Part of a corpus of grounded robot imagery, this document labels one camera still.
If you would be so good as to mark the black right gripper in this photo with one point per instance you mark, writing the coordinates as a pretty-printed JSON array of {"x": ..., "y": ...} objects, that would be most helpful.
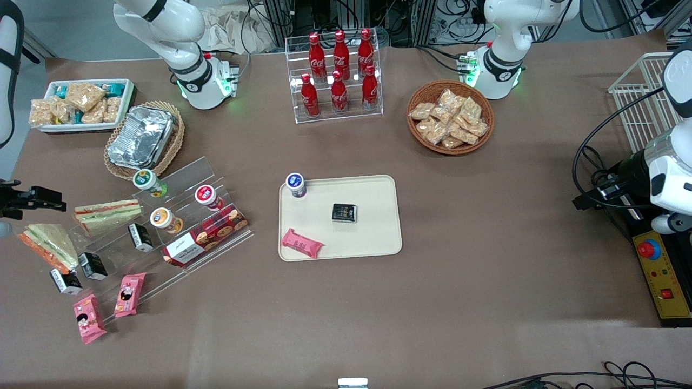
[{"x": 12, "y": 198}]

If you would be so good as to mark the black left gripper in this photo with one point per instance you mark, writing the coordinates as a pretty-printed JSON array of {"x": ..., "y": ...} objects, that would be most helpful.
[{"x": 631, "y": 170}]

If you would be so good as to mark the plastic triangle sandwich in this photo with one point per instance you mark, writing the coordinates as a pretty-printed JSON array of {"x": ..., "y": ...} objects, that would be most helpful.
[
  {"x": 51, "y": 246},
  {"x": 108, "y": 215}
]

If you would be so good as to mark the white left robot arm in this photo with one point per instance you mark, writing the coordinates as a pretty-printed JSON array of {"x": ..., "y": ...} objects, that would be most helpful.
[{"x": 508, "y": 59}]

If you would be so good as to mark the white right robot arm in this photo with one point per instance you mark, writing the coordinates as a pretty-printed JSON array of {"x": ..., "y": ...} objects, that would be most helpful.
[{"x": 173, "y": 32}]

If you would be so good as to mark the beige plastic tray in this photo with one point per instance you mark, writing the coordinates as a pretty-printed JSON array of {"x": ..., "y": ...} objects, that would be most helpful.
[{"x": 367, "y": 237}]

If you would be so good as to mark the black tissue pack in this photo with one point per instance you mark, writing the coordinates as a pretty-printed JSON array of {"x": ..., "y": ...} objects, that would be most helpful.
[
  {"x": 140, "y": 237},
  {"x": 345, "y": 213},
  {"x": 93, "y": 266},
  {"x": 66, "y": 282}
]

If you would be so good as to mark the red emergency stop button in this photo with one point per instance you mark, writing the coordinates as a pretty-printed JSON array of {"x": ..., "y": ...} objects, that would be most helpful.
[{"x": 649, "y": 248}]

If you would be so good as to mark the teal snack packet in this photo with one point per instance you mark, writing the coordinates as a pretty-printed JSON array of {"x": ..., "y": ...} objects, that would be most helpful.
[
  {"x": 60, "y": 91},
  {"x": 77, "y": 117},
  {"x": 115, "y": 88}
]

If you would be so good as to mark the green lid yogurt cup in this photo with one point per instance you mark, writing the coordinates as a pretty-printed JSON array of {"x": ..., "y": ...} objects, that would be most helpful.
[{"x": 148, "y": 181}]

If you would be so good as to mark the rice cracker packet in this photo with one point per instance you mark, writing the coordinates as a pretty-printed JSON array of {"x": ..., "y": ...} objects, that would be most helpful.
[
  {"x": 40, "y": 113},
  {"x": 85, "y": 96},
  {"x": 61, "y": 111},
  {"x": 112, "y": 109},
  {"x": 94, "y": 114}
]

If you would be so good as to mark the aluminium foil container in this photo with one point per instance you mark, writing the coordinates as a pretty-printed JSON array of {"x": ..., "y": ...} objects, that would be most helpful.
[{"x": 141, "y": 136}]

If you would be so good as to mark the pink snack pack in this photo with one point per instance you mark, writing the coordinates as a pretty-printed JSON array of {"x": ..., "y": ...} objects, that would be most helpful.
[
  {"x": 89, "y": 320},
  {"x": 130, "y": 294},
  {"x": 301, "y": 243}
]

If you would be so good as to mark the yellow black control box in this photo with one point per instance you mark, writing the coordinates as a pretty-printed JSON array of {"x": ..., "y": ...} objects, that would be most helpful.
[{"x": 667, "y": 275}]

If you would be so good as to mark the brown table cover sheet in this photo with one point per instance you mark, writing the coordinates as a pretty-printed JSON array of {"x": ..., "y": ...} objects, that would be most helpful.
[{"x": 486, "y": 270}]

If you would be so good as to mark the white rectangular bin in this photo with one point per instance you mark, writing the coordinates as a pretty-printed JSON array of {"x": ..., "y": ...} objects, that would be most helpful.
[{"x": 128, "y": 102}]

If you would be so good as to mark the clear wrapped cracker packet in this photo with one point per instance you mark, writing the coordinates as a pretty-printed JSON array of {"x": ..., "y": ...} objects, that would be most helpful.
[
  {"x": 471, "y": 108},
  {"x": 420, "y": 111},
  {"x": 452, "y": 142},
  {"x": 431, "y": 131},
  {"x": 450, "y": 99},
  {"x": 464, "y": 134},
  {"x": 477, "y": 128}
]

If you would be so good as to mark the oval light wicker basket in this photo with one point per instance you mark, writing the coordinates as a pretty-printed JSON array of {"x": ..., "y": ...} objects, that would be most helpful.
[{"x": 175, "y": 143}]

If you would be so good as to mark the clear acrylic tiered stand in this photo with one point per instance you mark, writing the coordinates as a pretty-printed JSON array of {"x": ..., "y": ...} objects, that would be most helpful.
[{"x": 194, "y": 173}]

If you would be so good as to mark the red lid yogurt cup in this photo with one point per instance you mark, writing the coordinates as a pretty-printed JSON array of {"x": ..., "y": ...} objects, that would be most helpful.
[{"x": 208, "y": 196}]

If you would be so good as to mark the red tartan cookie box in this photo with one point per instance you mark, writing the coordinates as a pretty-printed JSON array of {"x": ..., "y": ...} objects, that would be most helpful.
[{"x": 208, "y": 235}]

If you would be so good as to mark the round brown wicker basket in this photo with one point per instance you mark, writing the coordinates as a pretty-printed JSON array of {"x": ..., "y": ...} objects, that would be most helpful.
[{"x": 419, "y": 92}]

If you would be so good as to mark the white cup blue lid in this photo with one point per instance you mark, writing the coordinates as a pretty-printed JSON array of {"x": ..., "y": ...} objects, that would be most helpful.
[{"x": 295, "y": 185}]

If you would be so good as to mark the red cola bottle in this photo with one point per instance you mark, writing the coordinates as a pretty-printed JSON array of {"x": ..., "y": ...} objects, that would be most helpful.
[
  {"x": 339, "y": 94},
  {"x": 366, "y": 53},
  {"x": 310, "y": 98},
  {"x": 341, "y": 55},
  {"x": 370, "y": 89},
  {"x": 316, "y": 58}
]

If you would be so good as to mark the white cloth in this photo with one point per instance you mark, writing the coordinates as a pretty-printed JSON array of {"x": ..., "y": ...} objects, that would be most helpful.
[{"x": 227, "y": 29}]

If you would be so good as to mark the clear acrylic bottle rack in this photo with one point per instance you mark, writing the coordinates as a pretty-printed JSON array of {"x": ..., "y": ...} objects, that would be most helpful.
[{"x": 354, "y": 111}]

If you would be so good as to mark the small white device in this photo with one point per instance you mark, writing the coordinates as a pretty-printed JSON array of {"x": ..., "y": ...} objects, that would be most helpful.
[{"x": 352, "y": 383}]

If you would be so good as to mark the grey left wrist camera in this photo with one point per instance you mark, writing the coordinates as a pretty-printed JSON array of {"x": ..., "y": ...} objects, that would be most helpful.
[{"x": 669, "y": 223}]

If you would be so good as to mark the aluminium frame rack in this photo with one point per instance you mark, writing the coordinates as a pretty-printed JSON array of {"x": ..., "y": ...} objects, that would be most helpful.
[{"x": 303, "y": 16}]

